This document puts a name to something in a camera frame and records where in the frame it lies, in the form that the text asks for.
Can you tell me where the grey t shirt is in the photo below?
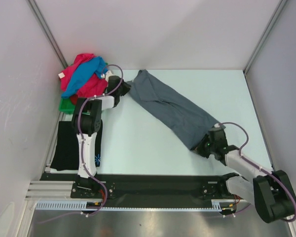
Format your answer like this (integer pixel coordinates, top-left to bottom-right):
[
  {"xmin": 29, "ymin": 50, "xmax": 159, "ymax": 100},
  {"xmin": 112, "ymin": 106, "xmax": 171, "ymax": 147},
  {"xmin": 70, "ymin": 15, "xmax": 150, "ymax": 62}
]
[{"xmin": 129, "ymin": 70, "xmax": 219, "ymax": 150}]

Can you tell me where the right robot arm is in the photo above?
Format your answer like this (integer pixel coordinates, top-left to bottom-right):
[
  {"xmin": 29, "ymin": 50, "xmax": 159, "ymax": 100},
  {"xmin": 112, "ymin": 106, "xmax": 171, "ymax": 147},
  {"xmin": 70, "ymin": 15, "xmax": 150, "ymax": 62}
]
[{"xmin": 194, "ymin": 126, "xmax": 296, "ymax": 223}]

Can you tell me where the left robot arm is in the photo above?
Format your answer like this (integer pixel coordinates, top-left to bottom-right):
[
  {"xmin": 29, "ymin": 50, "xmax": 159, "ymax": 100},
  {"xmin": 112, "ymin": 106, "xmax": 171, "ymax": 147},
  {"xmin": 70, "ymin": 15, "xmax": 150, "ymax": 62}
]
[{"xmin": 72, "ymin": 75, "xmax": 131, "ymax": 181}]

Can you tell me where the pink t shirt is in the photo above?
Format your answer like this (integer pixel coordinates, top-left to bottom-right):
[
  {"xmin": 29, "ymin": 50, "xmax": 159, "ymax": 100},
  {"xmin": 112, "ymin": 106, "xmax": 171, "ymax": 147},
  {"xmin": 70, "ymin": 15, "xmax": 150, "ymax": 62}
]
[{"xmin": 58, "ymin": 53, "xmax": 110, "ymax": 104}]

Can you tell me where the blue t shirt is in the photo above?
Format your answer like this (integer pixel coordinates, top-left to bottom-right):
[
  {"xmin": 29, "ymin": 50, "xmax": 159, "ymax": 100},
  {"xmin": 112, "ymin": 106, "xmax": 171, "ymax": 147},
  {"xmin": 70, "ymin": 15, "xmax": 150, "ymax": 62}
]
[{"xmin": 61, "ymin": 56, "xmax": 109, "ymax": 99}]

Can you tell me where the green plastic bin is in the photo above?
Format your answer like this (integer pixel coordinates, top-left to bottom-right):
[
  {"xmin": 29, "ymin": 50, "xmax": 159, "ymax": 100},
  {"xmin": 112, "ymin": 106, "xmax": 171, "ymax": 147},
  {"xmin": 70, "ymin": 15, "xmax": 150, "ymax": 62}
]
[{"xmin": 59, "ymin": 59, "xmax": 108, "ymax": 114}]

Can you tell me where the folded black t shirt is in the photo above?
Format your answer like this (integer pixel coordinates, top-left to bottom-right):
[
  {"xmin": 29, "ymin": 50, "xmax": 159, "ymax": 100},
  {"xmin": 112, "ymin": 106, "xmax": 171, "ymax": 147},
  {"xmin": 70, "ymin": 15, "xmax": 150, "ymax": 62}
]
[{"xmin": 50, "ymin": 121, "xmax": 103, "ymax": 171}]

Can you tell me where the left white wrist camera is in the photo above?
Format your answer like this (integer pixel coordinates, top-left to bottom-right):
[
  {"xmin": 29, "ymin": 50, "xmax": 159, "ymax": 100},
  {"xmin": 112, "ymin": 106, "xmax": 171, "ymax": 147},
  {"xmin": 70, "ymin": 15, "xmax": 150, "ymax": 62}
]
[{"xmin": 101, "ymin": 70, "xmax": 114, "ymax": 81}]

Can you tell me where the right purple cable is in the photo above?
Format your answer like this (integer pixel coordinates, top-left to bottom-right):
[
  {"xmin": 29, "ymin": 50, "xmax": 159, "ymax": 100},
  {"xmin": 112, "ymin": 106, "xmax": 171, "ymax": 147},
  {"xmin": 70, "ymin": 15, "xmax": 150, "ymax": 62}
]
[{"xmin": 213, "ymin": 122, "xmax": 296, "ymax": 222}]

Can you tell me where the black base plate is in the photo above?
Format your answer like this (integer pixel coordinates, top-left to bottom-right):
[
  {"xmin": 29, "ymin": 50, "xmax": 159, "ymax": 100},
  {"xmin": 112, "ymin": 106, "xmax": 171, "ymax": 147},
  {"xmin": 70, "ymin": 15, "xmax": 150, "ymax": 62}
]
[{"xmin": 40, "ymin": 172, "xmax": 278, "ymax": 208}]

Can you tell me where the left aluminium corner post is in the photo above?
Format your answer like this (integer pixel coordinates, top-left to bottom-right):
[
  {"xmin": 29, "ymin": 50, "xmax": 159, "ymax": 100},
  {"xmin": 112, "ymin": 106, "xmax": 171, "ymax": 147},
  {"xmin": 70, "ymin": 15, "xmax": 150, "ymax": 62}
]
[{"xmin": 26, "ymin": 0, "xmax": 68, "ymax": 68}]

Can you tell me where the aluminium corner post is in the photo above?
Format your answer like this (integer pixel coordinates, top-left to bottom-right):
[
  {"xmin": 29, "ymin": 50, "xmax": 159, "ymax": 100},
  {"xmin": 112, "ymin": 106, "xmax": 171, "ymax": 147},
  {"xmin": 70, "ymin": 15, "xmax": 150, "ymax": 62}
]
[
  {"xmin": 26, "ymin": 0, "xmax": 68, "ymax": 68},
  {"xmin": 243, "ymin": 0, "xmax": 289, "ymax": 76}
]

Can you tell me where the aluminium frame rail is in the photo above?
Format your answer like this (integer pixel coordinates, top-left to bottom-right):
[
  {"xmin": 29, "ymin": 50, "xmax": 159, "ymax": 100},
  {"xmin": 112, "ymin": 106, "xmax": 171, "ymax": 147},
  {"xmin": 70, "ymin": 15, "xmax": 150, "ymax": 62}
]
[{"xmin": 25, "ymin": 180, "xmax": 294, "ymax": 200}]

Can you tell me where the white slotted cable duct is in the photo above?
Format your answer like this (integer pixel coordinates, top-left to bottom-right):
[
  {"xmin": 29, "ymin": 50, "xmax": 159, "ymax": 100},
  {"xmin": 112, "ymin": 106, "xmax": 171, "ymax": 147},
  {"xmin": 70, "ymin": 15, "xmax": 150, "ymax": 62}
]
[{"xmin": 36, "ymin": 200, "xmax": 235, "ymax": 212}]

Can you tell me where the right aluminium corner post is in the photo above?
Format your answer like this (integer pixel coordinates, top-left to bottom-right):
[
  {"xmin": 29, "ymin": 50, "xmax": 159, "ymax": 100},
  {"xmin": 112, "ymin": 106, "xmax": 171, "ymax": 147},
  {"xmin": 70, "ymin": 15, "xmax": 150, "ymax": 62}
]
[{"xmin": 243, "ymin": 0, "xmax": 289, "ymax": 76}]

